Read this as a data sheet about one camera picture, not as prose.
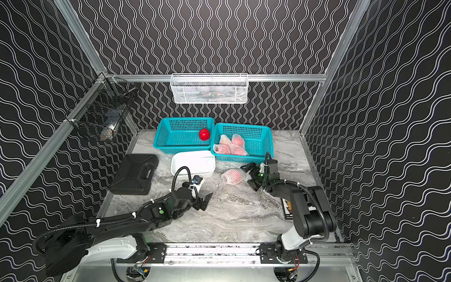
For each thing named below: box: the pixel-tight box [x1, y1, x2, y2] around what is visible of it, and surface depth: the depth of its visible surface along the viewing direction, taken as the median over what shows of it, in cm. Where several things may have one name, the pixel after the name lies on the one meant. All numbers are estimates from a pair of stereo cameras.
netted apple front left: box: [213, 143, 231, 155], surface depth 100 cm
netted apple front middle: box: [230, 143, 249, 156], surface depth 102 cm
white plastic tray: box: [170, 150, 216, 178], surface depth 102 cm
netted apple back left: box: [219, 133, 232, 146], surface depth 108 cm
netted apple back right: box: [231, 133, 245, 148], surface depth 108 cm
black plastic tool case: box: [108, 153, 160, 196], surface depth 94 cm
